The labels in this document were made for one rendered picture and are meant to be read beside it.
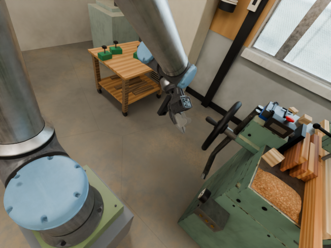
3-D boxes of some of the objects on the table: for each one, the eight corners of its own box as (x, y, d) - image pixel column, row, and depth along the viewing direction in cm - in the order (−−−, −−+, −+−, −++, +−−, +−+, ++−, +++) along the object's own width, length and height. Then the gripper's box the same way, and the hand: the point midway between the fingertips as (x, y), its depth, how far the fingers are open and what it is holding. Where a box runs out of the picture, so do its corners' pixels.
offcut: (298, 122, 75) (304, 117, 73) (298, 118, 78) (304, 113, 75) (305, 126, 74) (312, 121, 72) (305, 122, 77) (312, 117, 74)
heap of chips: (258, 167, 51) (266, 162, 49) (300, 198, 47) (312, 194, 44) (250, 186, 46) (259, 182, 43) (297, 223, 41) (310, 221, 39)
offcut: (260, 156, 55) (268, 151, 52) (266, 152, 57) (274, 147, 54) (271, 167, 53) (280, 162, 50) (277, 162, 55) (285, 157, 52)
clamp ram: (271, 128, 66) (287, 113, 60) (288, 139, 64) (307, 125, 58) (266, 139, 61) (284, 125, 54) (284, 151, 59) (305, 138, 52)
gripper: (174, 81, 63) (189, 131, 60) (186, 83, 69) (200, 128, 67) (160, 90, 68) (174, 136, 66) (172, 92, 75) (185, 133, 72)
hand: (181, 131), depth 68 cm, fingers closed
